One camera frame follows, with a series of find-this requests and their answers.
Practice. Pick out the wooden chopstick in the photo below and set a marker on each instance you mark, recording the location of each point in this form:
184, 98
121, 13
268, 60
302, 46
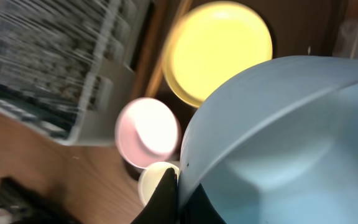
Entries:
157, 75
148, 48

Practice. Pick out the wooden chopstick right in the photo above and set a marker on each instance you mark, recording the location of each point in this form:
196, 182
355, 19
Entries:
157, 75

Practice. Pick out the yellow plate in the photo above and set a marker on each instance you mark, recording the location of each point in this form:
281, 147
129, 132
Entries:
211, 44

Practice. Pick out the small white cup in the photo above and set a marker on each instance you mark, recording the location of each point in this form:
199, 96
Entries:
151, 176

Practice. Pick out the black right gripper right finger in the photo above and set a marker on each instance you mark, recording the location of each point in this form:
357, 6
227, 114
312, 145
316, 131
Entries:
199, 210

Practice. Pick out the pink white bowl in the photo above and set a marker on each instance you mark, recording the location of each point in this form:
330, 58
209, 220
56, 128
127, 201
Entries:
146, 131

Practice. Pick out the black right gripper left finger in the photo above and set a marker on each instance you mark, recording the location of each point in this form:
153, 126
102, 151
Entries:
162, 207

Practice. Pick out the grey plastic dish rack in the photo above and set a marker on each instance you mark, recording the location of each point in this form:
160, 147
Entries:
67, 67

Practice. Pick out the light blue bowl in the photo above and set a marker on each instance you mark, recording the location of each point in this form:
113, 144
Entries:
278, 143

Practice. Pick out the wooden chopstick left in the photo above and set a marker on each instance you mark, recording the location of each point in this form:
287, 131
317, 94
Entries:
148, 48

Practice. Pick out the dark brown serving tray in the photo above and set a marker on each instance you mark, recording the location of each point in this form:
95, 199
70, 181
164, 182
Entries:
297, 27

